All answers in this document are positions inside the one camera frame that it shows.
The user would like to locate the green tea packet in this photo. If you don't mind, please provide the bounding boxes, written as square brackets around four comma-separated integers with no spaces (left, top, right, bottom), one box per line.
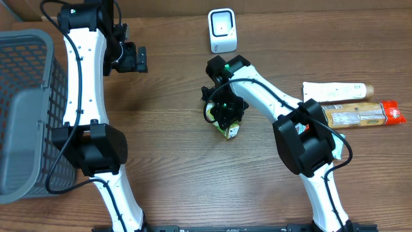
[206,103,240,140]

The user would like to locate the white cream tube gold cap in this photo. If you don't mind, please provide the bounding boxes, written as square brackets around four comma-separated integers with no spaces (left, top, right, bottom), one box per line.
[303,82,375,102]

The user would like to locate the teal wet wipes pack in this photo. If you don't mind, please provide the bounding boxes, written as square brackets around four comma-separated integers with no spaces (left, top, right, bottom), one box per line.
[295,123,344,160]

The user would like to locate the orange spaghetti package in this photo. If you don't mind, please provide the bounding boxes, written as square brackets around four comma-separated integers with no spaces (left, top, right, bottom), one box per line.
[321,101,407,129]

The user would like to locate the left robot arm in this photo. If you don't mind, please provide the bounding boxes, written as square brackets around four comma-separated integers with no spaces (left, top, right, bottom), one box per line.
[46,1,151,231]

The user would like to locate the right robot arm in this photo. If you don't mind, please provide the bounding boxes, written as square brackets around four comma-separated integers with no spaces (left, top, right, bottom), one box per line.
[201,55,354,231]

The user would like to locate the white barcode scanner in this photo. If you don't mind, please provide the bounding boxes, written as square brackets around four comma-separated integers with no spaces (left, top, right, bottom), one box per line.
[208,8,238,53]

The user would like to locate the grey plastic shopping basket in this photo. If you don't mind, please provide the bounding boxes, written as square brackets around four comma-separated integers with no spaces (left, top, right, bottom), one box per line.
[1,29,68,204]

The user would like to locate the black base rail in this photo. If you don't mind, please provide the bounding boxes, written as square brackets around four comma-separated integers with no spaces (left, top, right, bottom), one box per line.
[91,222,378,232]

